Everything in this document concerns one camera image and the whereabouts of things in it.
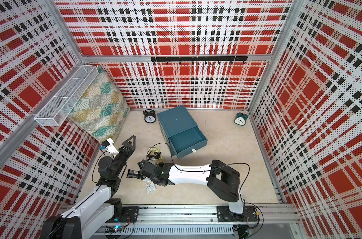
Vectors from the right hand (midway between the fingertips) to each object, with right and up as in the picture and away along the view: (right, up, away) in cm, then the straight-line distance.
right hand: (163, 169), depth 83 cm
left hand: (-14, +18, -2) cm, 22 cm away
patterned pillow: (-37, +34, +3) cm, 50 cm away
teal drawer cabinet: (+6, +27, +3) cm, 28 cm away
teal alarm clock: (+53, +29, +25) cm, 65 cm away
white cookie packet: (-7, -9, 0) cm, 11 cm away
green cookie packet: (-8, +9, +14) cm, 18 cm away
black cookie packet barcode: (-18, -4, +4) cm, 19 cm away
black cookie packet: (-8, +5, +10) cm, 14 cm away
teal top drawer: (+15, +16, -1) cm, 21 cm away
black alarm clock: (-14, +31, +25) cm, 43 cm away
